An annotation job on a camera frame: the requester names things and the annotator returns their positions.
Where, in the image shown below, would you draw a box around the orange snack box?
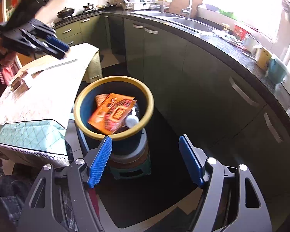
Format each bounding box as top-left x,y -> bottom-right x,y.
88,93 -> 139,135

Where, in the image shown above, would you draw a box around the green kitchen cabinets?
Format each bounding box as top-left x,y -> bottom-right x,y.
53,13 -> 290,223

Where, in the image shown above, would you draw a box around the yellow rimmed blue trash bin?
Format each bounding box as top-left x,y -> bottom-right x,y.
74,75 -> 154,156

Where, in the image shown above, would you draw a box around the steel kitchen sink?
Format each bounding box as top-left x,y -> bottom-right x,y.
132,11 -> 214,35

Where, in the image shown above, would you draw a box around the black wok on stove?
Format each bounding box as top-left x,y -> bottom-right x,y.
57,7 -> 75,19

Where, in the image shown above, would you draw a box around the stacked plastic stools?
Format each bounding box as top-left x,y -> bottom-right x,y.
109,128 -> 151,180

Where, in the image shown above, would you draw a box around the small black pot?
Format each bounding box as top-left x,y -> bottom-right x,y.
83,3 -> 95,13

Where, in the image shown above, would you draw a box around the white round lid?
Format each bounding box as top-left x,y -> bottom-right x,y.
125,115 -> 139,128

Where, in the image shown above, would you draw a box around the patterned tablecloth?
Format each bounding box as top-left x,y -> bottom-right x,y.
0,43 -> 102,168

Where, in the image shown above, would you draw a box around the white dish rack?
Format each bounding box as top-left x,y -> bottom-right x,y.
120,2 -> 156,10

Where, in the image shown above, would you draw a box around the teal mug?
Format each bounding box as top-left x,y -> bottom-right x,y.
268,58 -> 288,84

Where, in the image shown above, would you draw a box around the yellow mug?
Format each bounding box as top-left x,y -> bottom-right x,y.
252,45 -> 272,71

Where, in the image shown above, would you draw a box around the chrome faucet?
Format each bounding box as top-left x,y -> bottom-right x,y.
181,0 -> 196,18

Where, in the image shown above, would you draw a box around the red container on counter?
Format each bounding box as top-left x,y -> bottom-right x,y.
233,24 -> 246,40

